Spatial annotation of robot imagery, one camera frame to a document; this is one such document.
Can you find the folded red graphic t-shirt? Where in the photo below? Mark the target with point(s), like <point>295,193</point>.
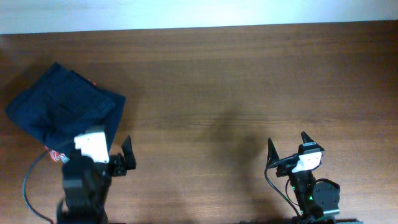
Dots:
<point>56,155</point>

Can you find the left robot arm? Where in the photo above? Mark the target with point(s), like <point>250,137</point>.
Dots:
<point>87,177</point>

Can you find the dark navy blue shorts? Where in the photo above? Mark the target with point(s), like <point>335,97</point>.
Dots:
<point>27,109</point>

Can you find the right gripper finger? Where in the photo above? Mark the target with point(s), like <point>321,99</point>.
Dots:
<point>272,155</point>
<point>306,138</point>

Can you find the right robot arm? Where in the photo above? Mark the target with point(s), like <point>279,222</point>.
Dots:
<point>317,199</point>

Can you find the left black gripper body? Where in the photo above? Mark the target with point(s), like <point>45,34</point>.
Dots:
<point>116,165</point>

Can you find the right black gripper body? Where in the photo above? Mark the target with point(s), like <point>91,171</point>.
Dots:
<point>285,170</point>

